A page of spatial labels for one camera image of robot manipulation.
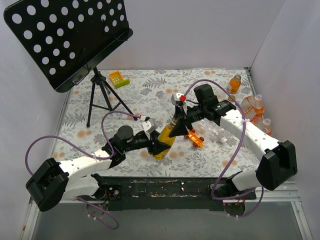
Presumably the yellow juice bottle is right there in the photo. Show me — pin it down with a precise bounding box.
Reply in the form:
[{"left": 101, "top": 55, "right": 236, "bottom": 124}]
[{"left": 152, "top": 121, "right": 176, "bottom": 160}]

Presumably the orange juice bottle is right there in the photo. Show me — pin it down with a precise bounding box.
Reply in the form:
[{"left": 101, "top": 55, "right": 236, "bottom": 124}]
[{"left": 227, "top": 74, "right": 242, "bottom": 94}]

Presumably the crushed orange label bottle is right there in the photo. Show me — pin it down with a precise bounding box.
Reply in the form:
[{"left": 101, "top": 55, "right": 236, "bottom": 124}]
[{"left": 241, "top": 94, "right": 265, "bottom": 122}]

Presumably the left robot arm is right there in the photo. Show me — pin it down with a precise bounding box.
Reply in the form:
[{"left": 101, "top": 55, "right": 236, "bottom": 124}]
[{"left": 25, "top": 125, "right": 171, "bottom": 212}]

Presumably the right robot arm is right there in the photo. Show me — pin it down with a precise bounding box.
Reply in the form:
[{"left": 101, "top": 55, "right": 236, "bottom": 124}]
[{"left": 169, "top": 84, "right": 298, "bottom": 200}]

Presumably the clear bottle white cap lower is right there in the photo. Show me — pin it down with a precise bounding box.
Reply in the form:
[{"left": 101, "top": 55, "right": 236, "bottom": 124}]
[{"left": 199, "top": 119, "right": 227, "bottom": 145}]

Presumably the floral patterned table mat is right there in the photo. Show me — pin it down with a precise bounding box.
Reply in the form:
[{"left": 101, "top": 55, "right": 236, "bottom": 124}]
[{"left": 51, "top": 69, "right": 259, "bottom": 177}]

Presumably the black perforated music stand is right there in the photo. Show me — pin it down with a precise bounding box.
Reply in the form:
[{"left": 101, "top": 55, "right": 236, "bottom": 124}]
[{"left": 3, "top": 0, "right": 139, "bottom": 128}]

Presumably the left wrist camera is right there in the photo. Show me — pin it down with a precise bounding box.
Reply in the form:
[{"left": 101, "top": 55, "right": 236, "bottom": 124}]
[{"left": 142, "top": 118, "right": 157, "bottom": 136}]

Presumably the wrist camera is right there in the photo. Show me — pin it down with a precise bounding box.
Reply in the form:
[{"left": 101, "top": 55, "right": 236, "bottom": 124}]
[
  {"left": 142, "top": 118, "right": 157, "bottom": 136},
  {"left": 171, "top": 92, "right": 187, "bottom": 113}
]

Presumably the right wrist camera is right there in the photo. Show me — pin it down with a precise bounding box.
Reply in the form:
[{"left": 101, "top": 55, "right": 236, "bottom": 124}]
[{"left": 171, "top": 92, "right": 187, "bottom": 113}]

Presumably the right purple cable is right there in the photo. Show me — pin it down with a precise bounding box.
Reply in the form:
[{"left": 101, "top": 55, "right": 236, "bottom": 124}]
[{"left": 183, "top": 79, "right": 265, "bottom": 218}]

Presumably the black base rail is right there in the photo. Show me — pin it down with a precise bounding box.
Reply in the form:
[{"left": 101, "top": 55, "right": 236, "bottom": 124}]
[{"left": 80, "top": 175, "right": 225, "bottom": 212}]

